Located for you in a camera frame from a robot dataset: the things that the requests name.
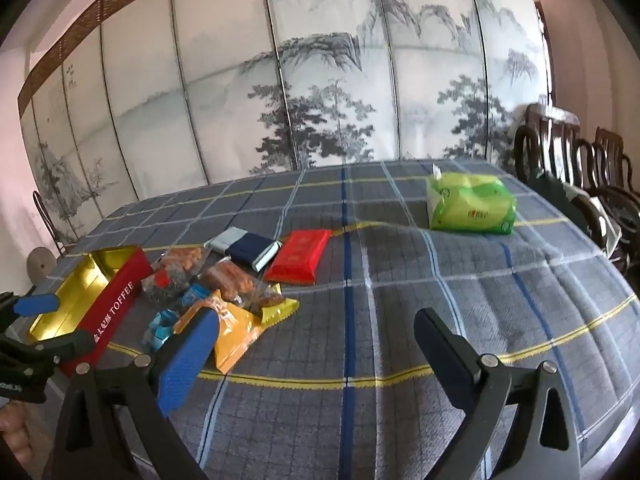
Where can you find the grey plaid tablecloth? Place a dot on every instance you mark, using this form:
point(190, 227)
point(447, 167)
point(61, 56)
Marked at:
point(400, 260)

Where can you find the dark wooden chair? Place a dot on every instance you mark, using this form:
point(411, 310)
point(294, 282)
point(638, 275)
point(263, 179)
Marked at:
point(560, 135)
point(612, 155)

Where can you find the ink landscape folding screen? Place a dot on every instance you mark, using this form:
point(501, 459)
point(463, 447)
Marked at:
point(325, 85)

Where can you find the blue snack packet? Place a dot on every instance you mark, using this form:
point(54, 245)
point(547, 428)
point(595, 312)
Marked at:
point(192, 294)

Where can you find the dark wooden frame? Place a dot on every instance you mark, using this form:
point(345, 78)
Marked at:
point(546, 60)

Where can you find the dark cloth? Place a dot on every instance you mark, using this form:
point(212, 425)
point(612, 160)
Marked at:
point(560, 195)

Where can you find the navy and pale tissue pack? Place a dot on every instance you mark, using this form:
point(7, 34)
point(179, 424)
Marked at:
point(247, 249)

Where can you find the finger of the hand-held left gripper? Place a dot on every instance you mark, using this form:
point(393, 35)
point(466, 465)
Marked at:
point(60, 346)
point(37, 305)

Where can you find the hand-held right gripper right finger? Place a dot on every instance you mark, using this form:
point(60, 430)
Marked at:
point(445, 355)

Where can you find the clear packet orange snacks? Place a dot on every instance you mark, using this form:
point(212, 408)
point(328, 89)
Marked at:
point(230, 280)

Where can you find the pink snack packet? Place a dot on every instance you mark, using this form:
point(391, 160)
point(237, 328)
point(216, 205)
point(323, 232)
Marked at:
point(182, 257)

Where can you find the person's left hand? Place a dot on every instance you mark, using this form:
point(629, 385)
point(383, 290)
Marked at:
point(12, 435)

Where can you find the thin metal chair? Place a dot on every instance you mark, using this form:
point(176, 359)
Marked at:
point(42, 212)

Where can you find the green tissue pack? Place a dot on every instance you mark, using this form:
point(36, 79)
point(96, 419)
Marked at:
point(470, 202)

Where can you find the orange yellow snack packet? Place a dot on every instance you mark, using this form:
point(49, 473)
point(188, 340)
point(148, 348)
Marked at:
point(235, 332)

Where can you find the light blue foil packet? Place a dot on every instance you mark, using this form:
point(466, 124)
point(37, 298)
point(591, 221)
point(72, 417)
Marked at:
point(160, 330)

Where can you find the grey snack packet red label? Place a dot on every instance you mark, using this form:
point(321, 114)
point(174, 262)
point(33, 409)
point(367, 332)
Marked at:
point(162, 287)

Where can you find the round stone disc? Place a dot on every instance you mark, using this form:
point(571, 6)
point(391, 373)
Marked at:
point(40, 262)

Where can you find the red tin box gold inside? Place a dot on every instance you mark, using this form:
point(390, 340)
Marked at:
point(115, 305)

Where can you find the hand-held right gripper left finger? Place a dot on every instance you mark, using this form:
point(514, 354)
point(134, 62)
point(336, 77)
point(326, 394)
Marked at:
point(185, 360)

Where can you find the clear packet yellow edges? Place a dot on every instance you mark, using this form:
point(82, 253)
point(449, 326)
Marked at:
point(272, 305)

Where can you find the brown woven blind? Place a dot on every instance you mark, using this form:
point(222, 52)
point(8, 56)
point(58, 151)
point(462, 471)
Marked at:
point(100, 5)

